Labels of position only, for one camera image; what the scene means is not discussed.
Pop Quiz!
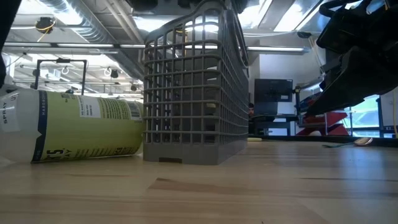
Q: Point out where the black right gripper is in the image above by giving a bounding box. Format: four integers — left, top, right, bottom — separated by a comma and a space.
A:
306, 0, 398, 116

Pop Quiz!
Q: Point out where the grey plastic cutlery basket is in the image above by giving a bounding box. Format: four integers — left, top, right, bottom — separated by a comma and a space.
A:
142, 0, 250, 166

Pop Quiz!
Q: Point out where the red storage bin rack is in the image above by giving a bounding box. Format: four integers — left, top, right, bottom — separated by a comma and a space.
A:
295, 93, 351, 137

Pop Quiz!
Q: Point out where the black computer monitor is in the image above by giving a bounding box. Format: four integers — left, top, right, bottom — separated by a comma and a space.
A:
254, 78, 294, 116

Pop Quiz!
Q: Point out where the dark office desk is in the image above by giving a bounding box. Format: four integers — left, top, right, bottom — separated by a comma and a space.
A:
248, 114, 301, 137

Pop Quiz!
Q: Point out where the spray bottle green label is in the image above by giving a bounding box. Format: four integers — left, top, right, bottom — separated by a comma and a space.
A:
0, 88, 144, 165

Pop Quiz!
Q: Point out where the black rectangular stand frame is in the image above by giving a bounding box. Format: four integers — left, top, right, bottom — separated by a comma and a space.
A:
33, 58, 88, 96

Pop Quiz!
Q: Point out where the black ceiling cable reel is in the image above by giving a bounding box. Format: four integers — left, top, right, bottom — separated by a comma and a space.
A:
34, 17, 57, 34

